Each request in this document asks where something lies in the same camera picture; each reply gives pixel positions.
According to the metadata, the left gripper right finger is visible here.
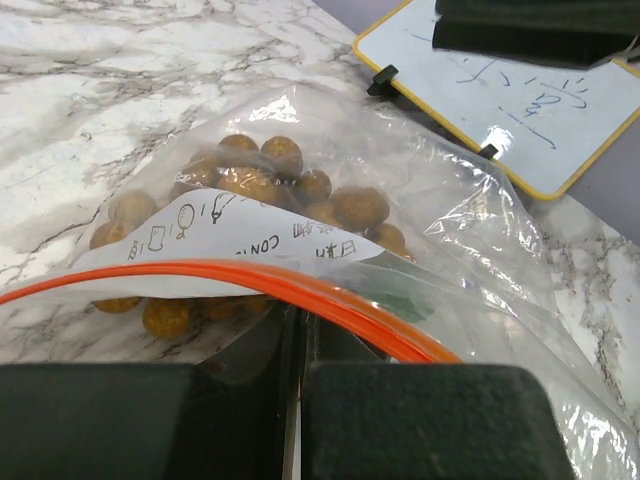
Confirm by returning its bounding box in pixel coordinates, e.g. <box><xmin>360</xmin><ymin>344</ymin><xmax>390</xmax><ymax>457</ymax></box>
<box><xmin>301</xmin><ymin>314</ymin><xmax>574</xmax><ymax>479</ymax></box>

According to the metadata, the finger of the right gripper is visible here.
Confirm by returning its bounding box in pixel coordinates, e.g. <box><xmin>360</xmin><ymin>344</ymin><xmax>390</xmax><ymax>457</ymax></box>
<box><xmin>432</xmin><ymin>0</ymin><xmax>639</xmax><ymax>69</ymax></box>

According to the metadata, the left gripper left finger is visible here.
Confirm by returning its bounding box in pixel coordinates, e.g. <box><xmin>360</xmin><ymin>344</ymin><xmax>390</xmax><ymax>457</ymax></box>
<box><xmin>1</xmin><ymin>305</ymin><xmax>299</xmax><ymax>479</ymax></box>

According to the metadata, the brown fake grape bunch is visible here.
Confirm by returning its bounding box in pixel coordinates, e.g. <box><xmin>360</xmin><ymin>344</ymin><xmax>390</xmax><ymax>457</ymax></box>
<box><xmin>89</xmin><ymin>133</ymin><xmax>414</xmax><ymax>341</ymax></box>

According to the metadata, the small whiteboard yellow frame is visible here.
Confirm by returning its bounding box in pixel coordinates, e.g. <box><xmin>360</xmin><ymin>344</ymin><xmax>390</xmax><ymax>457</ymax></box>
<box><xmin>353</xmin><ymin>1</ymin><xmax>639</xmax><ymax>200</ymax></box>

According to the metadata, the clear orange zip bag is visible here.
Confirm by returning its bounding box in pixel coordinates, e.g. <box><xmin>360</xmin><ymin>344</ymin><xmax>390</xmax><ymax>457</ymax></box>
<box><xmin>0</xmin><ymin>83</ymin><xmax>640</xmax><ymax>480</ymax></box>

